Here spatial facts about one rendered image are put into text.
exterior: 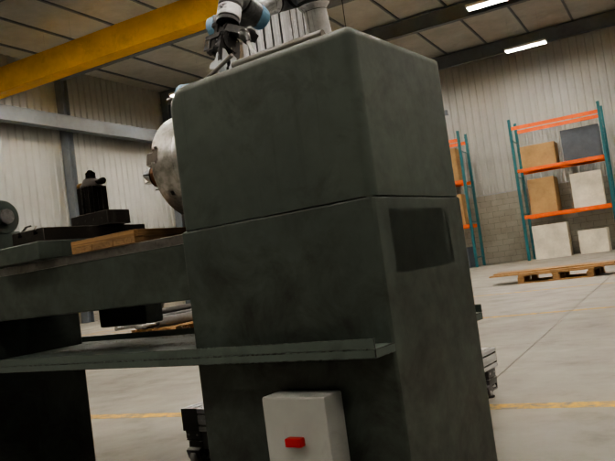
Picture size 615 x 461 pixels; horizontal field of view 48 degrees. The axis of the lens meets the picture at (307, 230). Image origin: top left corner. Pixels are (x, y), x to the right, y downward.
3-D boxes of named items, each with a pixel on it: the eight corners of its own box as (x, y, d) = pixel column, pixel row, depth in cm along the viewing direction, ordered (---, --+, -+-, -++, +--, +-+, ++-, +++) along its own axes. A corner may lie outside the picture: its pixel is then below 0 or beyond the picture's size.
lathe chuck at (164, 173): (253, 208, 223) (234, 111, 222) (183, 219, 197) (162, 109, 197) (231, 212, 228) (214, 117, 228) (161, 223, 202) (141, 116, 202)
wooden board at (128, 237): (219, 237, 233) (217, 225, 233) (134, 242, 204) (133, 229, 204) (156, 248, 250) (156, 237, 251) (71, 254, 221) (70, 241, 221)
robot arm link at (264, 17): (247, 17, 234) (225, 0, 226) (274, 6, 228) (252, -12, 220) (245, 37, 232) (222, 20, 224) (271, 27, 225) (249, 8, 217)
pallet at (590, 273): (606, 272, 1149) (605, 263, 1150) (595, 276, 1078) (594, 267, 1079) (532, 279, 1216) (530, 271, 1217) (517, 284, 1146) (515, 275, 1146)
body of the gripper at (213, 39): (220, 65, 216) (224, 32, 220) (241, 57, 211) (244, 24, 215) (202, 52, 210) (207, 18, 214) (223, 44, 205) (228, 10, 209)
